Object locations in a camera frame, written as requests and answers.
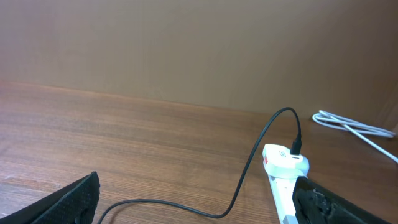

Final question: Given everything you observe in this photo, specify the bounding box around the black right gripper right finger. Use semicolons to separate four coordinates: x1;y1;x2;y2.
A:
292;177;389;224

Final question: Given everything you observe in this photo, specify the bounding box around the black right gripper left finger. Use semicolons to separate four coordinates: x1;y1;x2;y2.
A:
1;171;100;224

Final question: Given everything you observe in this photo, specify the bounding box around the black charger cable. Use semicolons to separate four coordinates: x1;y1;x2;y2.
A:
96;107;303;224

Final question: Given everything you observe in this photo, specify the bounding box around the white charger adapter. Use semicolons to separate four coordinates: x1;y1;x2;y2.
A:
262;144;310;179

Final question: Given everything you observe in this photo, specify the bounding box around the white power strip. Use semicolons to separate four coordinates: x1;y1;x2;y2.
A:
267;174;298;224

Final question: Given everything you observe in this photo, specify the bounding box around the white power strip cord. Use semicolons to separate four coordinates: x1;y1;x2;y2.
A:
312;110;398;164

